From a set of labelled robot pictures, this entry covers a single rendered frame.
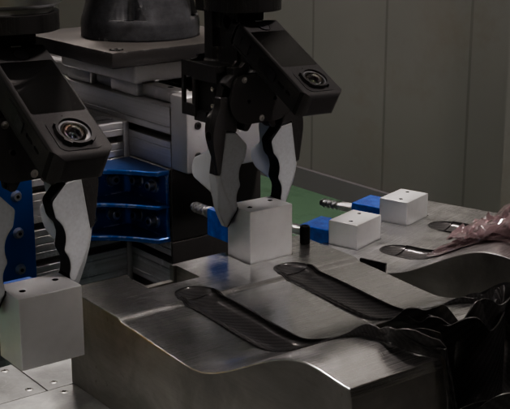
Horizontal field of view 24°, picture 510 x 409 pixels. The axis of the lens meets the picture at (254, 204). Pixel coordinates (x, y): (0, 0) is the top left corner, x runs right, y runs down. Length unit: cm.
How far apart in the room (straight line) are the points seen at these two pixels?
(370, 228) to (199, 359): 41
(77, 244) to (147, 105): 56
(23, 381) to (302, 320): 27
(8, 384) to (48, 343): 24
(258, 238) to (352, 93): 339
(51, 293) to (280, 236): 33
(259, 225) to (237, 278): 6
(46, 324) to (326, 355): 20
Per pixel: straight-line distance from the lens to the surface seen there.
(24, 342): 85
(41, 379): 109
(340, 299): 104
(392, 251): 126
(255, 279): 106
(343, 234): 126
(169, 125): 138
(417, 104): 423
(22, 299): 83
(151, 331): 96
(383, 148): 438
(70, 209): 86
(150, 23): 145
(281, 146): 111
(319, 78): 103
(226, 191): 108
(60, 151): 75
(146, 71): 143
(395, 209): 134
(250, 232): 109
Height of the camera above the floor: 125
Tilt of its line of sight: 16 degrees down
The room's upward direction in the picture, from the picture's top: straight up
